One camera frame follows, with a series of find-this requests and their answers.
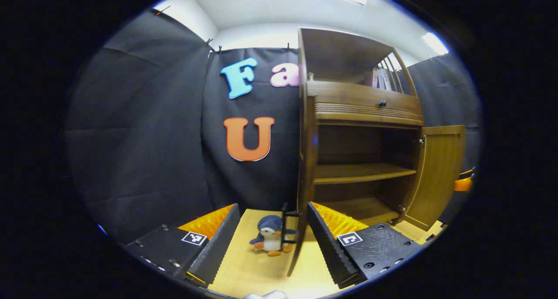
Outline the wooden cabinet door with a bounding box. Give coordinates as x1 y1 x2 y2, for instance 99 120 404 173
401 125 466 231
281 90 320 277

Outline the wooden drawer with black knob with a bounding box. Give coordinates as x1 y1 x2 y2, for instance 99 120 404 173
306 80 424 126

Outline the small ceiling light panel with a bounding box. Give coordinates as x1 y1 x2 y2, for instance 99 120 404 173
421 32 449 55

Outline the white fluffy object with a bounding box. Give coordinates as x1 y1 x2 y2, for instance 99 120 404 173
243 290 289 299

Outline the penguin plush toy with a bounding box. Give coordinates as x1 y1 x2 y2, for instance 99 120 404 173
249 215 297 257

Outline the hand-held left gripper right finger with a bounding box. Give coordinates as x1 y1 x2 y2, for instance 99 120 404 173
306 202 422 289

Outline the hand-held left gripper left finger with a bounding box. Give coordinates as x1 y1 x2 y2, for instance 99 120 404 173
124 203 241 286

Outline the wooden double-door shoe cabinet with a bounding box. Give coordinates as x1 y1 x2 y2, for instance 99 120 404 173
298 27 425 228

